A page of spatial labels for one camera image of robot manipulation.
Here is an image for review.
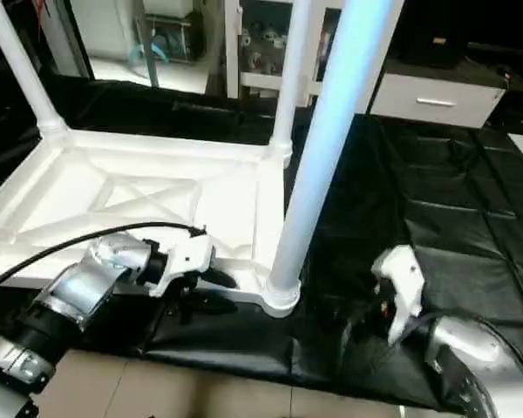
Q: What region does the white plastic table top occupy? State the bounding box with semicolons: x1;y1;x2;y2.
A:
0;129;302;318

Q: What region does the black work mat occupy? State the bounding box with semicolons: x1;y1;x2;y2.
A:
0;74;523;410

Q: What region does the white drawer unit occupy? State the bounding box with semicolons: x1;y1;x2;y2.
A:
370;63;512;130

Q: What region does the white glass door cabinet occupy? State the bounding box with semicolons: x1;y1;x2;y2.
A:
225;0;384;110

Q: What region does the storage rack with items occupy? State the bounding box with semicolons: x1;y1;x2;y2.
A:
124;0;203;69

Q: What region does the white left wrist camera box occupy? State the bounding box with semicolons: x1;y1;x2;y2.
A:
146;230;217;299

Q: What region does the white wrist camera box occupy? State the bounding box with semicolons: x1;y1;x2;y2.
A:
146;230;217;299
370;245;426;346

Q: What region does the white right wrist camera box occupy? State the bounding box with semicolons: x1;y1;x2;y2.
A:
370;245;426;346

